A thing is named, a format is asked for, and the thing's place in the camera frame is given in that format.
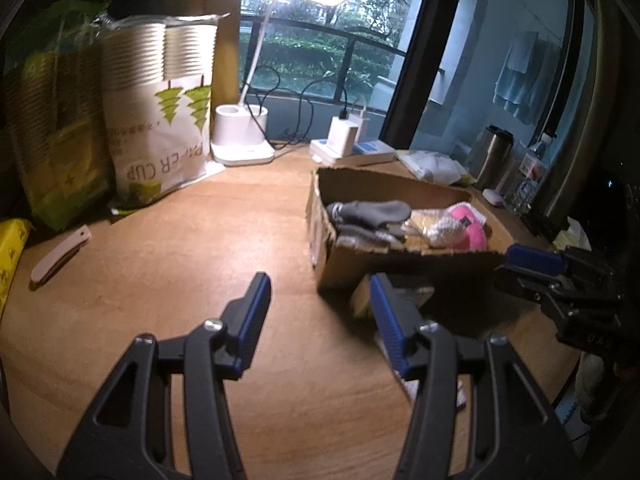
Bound clear water bottle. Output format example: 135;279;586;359
505;132;557;216

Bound yellow packet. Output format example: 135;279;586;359
0;217;33;311

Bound black device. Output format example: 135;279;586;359
522;207;558;241

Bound tissue pack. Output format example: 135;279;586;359
552;216;591;251

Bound white plastic bag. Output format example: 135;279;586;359
397;150;476;185

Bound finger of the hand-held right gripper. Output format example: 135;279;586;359
494;264;557;307
504;243;568;277

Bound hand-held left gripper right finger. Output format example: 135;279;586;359
369;273;586;480

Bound white power strip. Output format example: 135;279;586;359
310;137;396;167

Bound green paper cup pack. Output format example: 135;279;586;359
2;0;118;231

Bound cardboard box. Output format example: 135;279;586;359
306;167;511;293

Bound green yellow scouring sponge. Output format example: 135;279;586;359
350;276;436;321

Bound balcony railing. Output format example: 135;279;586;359
240;15;406;111

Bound black charger cable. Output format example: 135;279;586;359
299;77;351;141

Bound large white charger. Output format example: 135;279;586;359
327;116;360;157

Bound white paper towel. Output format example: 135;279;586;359
375;332;469;409

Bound pink cloth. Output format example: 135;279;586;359
447;201;488;251

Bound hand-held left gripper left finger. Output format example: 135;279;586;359
56;271;273;480

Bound white desk lamp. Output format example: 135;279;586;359
210;0;351;167

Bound white paper cup pack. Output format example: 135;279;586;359
100;12;226;206

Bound cream knit cloth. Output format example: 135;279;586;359
425;215;463;248

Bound hanging light towel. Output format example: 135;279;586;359
492;30;561;123

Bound grey striped sock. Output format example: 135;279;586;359
335;225;408;251

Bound folding knife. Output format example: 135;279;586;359
31;225;92;286

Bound steel thermos flask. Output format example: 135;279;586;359
472;125;515;191

